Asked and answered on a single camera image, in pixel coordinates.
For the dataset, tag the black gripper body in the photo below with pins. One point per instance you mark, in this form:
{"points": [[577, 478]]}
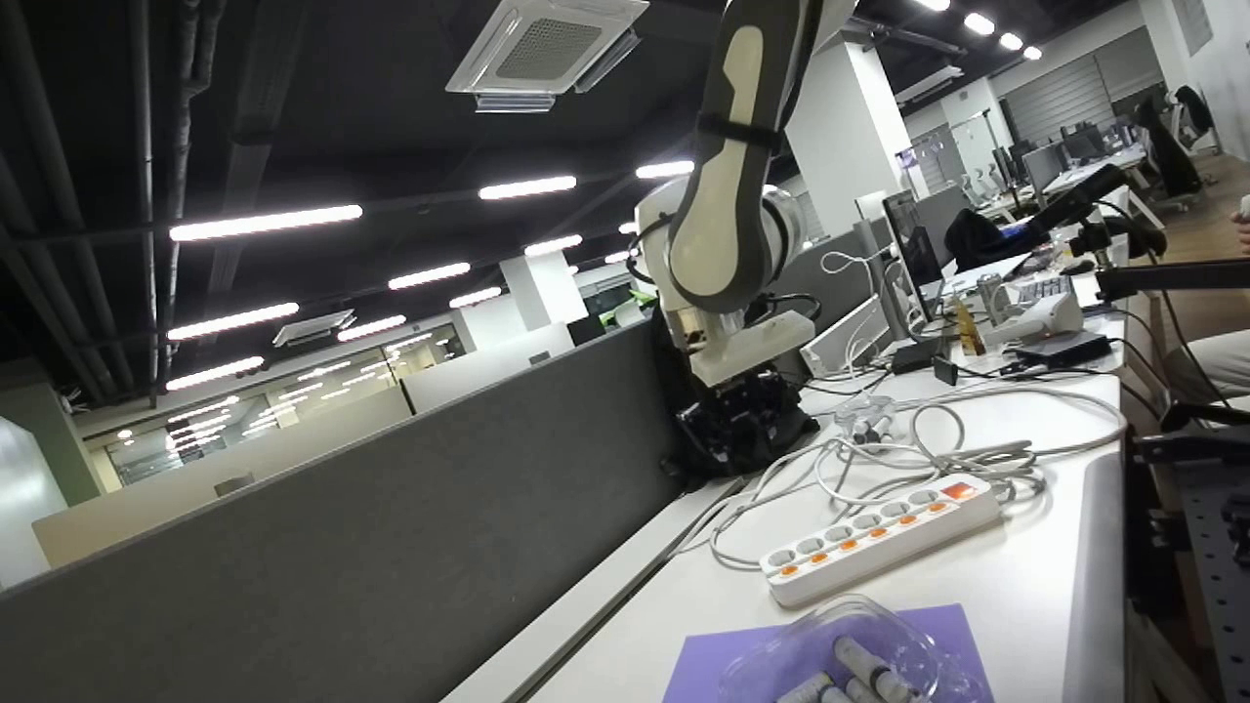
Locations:
{"points": [[746, 408]]}

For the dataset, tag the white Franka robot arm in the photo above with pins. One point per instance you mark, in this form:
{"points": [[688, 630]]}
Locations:
{"points": [[735, 209]]}

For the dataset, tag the black backpack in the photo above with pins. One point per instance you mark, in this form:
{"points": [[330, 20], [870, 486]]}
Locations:
{"points": [[664, 376]]}

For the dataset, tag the white power strip orange switches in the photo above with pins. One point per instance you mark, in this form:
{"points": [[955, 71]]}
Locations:
{"points": [[877, 537]]}

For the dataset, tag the short grey partition panel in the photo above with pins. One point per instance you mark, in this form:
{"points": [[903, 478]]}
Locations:
{"points": [[840, 280]]}

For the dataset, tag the purple mat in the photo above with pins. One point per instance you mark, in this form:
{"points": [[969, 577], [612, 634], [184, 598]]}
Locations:
{"points": [[710, 666]]}

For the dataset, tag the computer monitor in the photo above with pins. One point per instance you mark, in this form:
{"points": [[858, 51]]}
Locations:
{"points": [[909, 258]]}

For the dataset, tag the small yellow bottle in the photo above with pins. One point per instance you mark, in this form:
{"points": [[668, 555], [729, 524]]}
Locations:
{"points": [[969, 330]]}

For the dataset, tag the clear plastic bag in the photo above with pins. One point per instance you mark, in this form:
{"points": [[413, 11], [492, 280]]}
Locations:
{"points": [[899, 646]]}

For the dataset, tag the grey marker pen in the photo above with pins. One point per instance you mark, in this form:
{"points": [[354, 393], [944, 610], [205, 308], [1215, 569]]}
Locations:
{"points": [[866, 666], [808, 690]]}

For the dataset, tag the white cylindrical device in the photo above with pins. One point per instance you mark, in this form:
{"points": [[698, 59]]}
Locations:
{"points": [[1030, 308]]}

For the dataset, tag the flat black tablet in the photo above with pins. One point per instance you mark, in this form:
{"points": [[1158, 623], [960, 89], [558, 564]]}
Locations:
{"points": [[1059, 349]]}

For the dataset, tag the long ceiling light tube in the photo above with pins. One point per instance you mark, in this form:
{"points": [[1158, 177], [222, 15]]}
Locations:
{"points": [[265, 225], [232, 322], [429, 275]]}

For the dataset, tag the grey desk partition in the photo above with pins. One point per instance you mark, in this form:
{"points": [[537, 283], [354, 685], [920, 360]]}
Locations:
{"points": [[365, 561]]}

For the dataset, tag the ceiling air conditioner cassette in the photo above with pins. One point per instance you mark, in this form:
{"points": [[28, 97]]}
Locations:
{"points": [[539, 47]]}

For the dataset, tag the black perforated breadboard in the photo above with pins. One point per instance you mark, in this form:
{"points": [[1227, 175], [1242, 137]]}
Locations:
{"points": [[1215, 573]]}

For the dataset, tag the person in dark clothes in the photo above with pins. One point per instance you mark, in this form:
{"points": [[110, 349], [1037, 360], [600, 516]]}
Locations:
{"points": [[1170, 143]]}

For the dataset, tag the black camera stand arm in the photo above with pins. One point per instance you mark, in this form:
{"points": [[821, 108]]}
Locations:
{"points": [[1146, 275]]}

